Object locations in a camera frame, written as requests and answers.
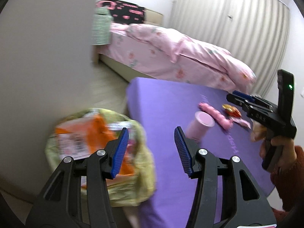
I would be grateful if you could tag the red fuzzy sleeve forearm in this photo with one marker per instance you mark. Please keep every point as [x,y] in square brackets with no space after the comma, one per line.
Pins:
[289,184]

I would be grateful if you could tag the black hello kitty pillow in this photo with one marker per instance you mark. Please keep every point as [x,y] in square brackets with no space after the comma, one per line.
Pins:
[124,12]

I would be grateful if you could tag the purple table cloth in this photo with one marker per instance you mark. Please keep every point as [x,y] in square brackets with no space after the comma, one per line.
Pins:
[160,106]

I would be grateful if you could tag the pink floral duvet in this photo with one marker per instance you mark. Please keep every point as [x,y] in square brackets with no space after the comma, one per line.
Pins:
[175,44]

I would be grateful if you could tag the pink caterpillar toy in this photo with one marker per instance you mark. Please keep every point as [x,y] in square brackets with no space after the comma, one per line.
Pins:
[225,123]

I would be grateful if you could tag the yellow trash bag bin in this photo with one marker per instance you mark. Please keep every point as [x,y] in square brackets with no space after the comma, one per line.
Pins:
[136,180]

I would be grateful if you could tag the red gold snack wrapper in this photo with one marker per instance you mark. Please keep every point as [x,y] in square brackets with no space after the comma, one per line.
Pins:
[235,115]

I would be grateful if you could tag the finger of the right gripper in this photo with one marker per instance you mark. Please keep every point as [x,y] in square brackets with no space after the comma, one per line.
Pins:
[244,104]
[253,99]

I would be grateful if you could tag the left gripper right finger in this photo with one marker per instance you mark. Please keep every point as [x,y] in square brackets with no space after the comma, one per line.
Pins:
[199,164]

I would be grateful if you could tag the orange white snack bag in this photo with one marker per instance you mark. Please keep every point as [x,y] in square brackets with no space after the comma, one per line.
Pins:
[81,137]

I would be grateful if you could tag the pink cylindrical jar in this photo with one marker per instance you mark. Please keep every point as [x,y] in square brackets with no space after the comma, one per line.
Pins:
[199,126]

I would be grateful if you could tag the green checkered cloth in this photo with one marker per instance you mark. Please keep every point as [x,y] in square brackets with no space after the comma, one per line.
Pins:
[102,21]

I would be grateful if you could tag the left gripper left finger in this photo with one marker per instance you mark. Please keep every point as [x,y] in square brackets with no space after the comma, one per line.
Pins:
[102,165]

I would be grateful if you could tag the beige pleated curtain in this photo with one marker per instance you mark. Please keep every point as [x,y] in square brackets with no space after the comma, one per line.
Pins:
[254,31]

